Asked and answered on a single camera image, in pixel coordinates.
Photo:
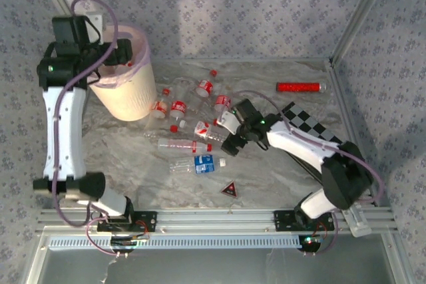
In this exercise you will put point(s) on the blue-label clear water bottle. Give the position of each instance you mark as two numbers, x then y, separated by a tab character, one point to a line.
203	163

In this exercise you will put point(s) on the long clear pale-label bottle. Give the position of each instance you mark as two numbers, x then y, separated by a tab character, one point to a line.
186	146

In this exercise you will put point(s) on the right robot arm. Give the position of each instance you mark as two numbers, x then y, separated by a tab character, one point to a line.
299	146

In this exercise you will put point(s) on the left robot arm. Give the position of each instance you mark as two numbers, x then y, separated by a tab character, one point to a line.
65	131

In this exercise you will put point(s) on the white ribbed plastic bin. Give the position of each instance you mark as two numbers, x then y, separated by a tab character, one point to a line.
133	94

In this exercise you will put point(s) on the pink bin liner bag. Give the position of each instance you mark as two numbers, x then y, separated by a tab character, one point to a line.
147	54

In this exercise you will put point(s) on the red black triangle sign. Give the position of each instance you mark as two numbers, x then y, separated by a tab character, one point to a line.
230	191

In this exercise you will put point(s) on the red glitter tube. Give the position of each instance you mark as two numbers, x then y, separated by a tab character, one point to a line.
296	87

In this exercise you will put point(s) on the black grey checkerboard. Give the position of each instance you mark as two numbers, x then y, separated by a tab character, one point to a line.
309	122

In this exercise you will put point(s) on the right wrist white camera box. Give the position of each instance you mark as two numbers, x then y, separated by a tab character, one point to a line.
228	121

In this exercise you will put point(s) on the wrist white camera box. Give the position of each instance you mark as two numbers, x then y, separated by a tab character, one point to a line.
228	121
96	21

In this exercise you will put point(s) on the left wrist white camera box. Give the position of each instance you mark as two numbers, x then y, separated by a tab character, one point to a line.
96	21

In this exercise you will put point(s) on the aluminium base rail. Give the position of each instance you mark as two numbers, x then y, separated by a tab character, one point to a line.
216	221

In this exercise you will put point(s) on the aluminium table edge rail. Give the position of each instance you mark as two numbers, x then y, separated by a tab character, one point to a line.
342	97

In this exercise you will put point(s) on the clear acrylic bracket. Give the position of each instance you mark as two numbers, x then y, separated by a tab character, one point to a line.
359	224

